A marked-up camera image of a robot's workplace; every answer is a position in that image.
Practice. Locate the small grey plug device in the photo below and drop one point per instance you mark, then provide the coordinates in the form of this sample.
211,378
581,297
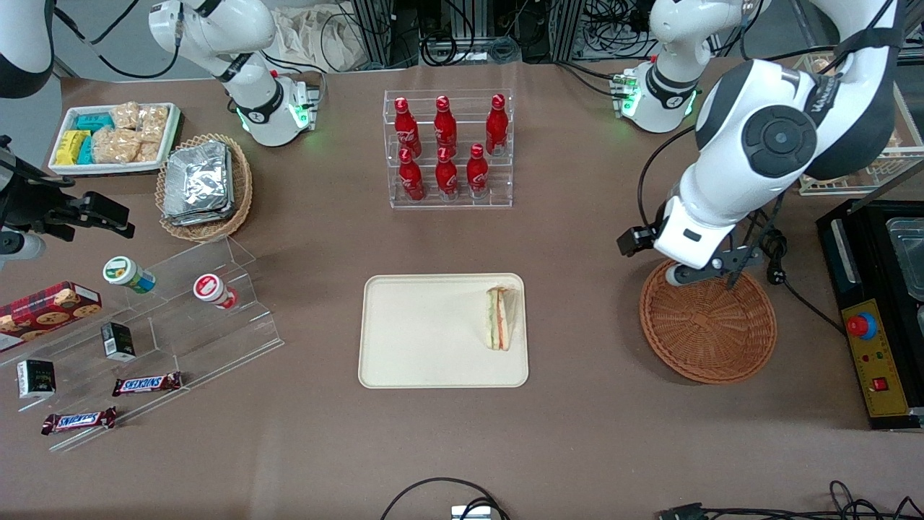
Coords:
471,513

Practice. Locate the small black carton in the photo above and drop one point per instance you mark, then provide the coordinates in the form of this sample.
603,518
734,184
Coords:
118,341
36,378

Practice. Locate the silver foil pouch stack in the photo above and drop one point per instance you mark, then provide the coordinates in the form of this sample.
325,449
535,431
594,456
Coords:
196,180

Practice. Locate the teal snack pack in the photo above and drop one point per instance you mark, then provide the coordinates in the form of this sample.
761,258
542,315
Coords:
94,122
86,150

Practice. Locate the red plaid cookie box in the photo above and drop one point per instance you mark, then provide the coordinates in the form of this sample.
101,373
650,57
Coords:
47,310

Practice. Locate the yellow snack pack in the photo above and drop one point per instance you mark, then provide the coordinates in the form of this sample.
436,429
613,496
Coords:
71,148

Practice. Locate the yellow black control box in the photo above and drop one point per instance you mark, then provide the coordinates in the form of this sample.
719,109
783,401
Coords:
866,245

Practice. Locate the brown round wicker basket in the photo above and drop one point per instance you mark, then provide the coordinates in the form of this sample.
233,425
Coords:
707,332

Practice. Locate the clear acrylic bottle rack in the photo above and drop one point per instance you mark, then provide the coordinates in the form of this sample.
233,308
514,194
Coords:
462,204

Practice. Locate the white rectangular snack tray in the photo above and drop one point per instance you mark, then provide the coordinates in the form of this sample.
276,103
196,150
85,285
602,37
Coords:
108,169

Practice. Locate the red lid snack cup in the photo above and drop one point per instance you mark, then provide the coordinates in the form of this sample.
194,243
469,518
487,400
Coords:
213,290

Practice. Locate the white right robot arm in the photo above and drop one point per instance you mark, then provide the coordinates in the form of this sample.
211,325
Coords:
216,29

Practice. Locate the triangle sandwich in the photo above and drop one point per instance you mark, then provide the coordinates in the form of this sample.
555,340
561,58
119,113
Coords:
501,318

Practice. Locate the beige plastic serving tray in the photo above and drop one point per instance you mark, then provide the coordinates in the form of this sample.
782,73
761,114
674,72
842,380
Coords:
433,332

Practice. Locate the red cola bottle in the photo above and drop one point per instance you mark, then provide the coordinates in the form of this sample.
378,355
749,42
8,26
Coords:
446,177
411,179
477,173
497,126
406,128
445,126

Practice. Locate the clear bag rice crackers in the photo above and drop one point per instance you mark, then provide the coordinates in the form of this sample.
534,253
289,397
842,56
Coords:
124,115
115,146
153,123
148,152

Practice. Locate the brown snickers bar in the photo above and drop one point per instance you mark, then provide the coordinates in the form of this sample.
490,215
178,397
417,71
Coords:
79,420
146,384

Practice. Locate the clear acrylic step display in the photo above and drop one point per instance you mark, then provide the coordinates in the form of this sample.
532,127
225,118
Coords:
188,339

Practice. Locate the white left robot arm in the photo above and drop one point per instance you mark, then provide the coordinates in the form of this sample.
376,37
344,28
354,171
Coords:
729,173

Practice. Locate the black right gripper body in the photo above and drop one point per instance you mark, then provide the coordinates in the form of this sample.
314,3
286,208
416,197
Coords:
29,204

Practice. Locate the aluminium frame post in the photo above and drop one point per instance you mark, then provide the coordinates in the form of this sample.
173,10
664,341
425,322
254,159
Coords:
567,29
372,32

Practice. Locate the green lid snack cup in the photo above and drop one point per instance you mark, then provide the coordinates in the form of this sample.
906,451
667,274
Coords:
126,274

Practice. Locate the tan oval wicker basket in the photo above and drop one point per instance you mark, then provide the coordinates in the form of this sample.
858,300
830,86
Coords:
242,188

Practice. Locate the beige cloth bag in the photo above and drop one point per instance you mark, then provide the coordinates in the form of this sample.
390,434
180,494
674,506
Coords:
317,36

